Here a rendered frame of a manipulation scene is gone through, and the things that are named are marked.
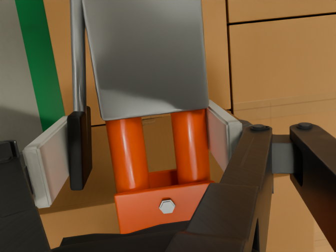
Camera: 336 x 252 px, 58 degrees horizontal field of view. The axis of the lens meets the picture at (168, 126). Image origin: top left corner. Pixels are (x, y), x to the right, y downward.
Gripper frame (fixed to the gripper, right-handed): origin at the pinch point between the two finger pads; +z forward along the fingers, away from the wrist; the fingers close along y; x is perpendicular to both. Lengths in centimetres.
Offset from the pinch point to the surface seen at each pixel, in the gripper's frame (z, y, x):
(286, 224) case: 13.4, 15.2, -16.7
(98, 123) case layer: 53, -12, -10
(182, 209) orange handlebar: -0.9, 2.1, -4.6
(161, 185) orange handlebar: 1.7, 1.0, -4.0
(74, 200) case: 15.5, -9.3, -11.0
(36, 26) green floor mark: 108, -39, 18
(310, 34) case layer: 54, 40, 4
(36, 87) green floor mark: 107, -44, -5
